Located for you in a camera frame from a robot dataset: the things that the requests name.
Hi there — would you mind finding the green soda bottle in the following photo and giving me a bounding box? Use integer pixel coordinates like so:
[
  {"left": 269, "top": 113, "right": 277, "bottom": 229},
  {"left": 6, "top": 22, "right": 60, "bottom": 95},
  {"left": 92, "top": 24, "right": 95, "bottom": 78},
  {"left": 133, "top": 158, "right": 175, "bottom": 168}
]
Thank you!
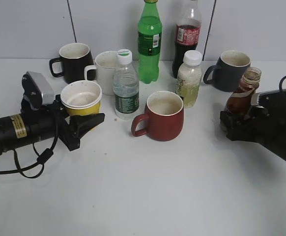
[{"left": 138, "top": 0, "right": 162, "bottom": 84}]

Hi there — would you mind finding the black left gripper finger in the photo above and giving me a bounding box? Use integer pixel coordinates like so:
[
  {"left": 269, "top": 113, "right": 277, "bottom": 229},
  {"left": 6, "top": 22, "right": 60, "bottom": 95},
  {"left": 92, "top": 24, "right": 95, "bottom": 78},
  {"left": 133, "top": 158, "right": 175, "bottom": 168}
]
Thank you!
[{"left": 70, "top": 113, "right": 105, "bottom": 138}]

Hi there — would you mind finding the clear water bottle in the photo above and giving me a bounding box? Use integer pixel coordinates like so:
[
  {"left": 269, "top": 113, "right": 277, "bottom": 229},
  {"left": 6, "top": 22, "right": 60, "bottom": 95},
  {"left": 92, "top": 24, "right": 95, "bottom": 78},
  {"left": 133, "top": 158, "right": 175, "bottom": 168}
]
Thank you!
[{"left": 113, "top": 49, "right": 139, "bottom": 119}]

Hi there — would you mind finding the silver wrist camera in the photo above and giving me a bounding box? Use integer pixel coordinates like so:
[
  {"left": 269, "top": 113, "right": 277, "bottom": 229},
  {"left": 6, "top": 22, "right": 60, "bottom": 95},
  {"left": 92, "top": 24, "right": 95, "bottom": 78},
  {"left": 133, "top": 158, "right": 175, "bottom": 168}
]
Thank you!
[
  {"left": 250, "top": 89, "right": 286, "bottom": 115},
  {"left": 22, "top": 71, "right": 55, "bottom": 111}
]

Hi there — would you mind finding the red ceramic mug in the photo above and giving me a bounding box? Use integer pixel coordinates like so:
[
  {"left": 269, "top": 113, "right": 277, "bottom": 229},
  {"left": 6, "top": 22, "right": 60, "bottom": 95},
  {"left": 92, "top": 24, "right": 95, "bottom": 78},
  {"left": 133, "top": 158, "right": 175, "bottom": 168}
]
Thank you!
[{"left": 131, "top": 91, "right": 184, "bottom": 142}]

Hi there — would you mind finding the black ceramic mug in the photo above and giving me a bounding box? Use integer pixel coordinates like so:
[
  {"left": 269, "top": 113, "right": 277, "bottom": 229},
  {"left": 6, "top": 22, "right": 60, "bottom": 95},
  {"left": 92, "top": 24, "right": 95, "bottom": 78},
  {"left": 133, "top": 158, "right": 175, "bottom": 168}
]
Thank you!
[{"left": 49, "top": 43, "right": 96, "bottom": 84}]

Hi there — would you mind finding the brown Nescafe coffee bottle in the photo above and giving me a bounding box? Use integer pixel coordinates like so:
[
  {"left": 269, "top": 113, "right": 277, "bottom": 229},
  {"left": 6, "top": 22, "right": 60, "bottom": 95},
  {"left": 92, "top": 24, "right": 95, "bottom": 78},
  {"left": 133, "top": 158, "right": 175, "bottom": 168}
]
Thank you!
[{"left": 224, "top": 67, "right": 261, "bottom": 115}]

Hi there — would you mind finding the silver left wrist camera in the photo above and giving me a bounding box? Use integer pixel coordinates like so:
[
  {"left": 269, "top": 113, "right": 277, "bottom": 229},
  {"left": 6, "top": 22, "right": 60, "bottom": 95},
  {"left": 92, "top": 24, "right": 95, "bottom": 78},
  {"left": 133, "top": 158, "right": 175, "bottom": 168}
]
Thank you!
[{"left": 22, "top": 71, "right": 55, "bottom": 111}]

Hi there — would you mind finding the dark cola bottle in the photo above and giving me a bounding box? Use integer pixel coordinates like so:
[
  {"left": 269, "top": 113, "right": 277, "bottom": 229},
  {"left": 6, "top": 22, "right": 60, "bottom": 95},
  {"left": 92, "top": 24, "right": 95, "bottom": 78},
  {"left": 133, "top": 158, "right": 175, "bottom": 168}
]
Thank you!
[{"left": 172, "top": 0, "right": 201, "bottom": 79}]

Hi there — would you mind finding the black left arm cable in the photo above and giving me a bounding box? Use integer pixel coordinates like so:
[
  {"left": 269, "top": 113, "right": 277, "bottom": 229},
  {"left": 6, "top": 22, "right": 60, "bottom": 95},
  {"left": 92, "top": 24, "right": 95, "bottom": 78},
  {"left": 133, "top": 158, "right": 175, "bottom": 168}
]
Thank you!
[{"left": 0, "top": 107, "right": 60, "bottom": 178}]

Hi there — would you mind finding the dark blue-grey mug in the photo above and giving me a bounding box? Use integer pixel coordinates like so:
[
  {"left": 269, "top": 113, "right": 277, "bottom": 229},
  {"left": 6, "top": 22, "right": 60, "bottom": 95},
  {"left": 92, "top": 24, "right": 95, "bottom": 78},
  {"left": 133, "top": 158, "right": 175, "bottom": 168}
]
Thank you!
[{"left": 203, "top": 50, "right": 251, "bottom": 92}]

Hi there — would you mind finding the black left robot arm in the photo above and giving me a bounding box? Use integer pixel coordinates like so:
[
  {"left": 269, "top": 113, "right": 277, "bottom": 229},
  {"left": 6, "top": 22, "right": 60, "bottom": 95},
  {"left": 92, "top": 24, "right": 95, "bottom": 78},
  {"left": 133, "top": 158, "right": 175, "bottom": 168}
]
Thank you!
[{"left": 0, "top": 95, "right": 105, "bottom": 156}]

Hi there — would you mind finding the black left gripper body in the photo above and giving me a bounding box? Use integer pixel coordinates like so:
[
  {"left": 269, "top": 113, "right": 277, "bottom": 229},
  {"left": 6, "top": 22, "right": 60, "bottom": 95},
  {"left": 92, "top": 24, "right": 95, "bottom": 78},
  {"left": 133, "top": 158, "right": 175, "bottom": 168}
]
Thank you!
[{"left": 20, "top": 94, "right": 80, "bottom": 151}]

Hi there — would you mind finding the white ceramic mug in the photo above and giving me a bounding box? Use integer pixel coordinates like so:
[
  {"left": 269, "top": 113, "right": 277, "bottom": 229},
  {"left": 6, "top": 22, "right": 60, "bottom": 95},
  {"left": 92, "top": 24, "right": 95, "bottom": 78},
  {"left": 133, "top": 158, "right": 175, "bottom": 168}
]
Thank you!
[{"left": 84, "top": 51, "right": 117, "bottom": 96}]

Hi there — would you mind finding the yellow paper cup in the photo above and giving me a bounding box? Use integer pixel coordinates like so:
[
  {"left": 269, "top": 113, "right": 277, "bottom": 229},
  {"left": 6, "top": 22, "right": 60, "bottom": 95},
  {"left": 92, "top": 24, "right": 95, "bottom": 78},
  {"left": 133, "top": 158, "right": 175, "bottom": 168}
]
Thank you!
[{"left": 60, "top": 80, "right": 102, "bottom": 116}]

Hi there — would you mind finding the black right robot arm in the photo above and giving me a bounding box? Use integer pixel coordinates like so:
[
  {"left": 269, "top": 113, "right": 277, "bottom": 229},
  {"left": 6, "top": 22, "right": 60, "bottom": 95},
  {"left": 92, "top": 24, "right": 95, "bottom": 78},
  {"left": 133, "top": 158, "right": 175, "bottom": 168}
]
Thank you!
[{"left": 220, "top": 89, "right": 286, "bottom": 161}]

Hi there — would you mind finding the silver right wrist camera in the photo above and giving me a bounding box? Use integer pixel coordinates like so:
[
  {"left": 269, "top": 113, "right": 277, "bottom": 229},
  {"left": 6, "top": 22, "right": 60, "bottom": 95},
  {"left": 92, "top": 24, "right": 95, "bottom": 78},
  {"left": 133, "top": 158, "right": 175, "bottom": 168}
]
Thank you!
[{"left": 250, "top": 89, "right": 286, "bottom": 115}]

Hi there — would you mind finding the pale yellow juice bottle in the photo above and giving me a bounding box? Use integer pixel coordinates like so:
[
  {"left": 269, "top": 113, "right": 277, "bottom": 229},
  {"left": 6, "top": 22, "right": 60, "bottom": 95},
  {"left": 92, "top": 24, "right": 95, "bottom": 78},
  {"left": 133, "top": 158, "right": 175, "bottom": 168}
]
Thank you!
[{"left": 175, "top": 50, "right": 202, "bottom": 108}]

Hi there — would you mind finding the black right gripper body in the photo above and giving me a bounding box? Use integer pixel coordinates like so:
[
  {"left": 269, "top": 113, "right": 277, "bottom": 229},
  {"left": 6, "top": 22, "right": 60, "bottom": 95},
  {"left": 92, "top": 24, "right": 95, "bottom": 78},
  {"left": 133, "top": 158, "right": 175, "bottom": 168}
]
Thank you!
[{"left": 220, "top": 106, "right": 286, "bottom": 144}]

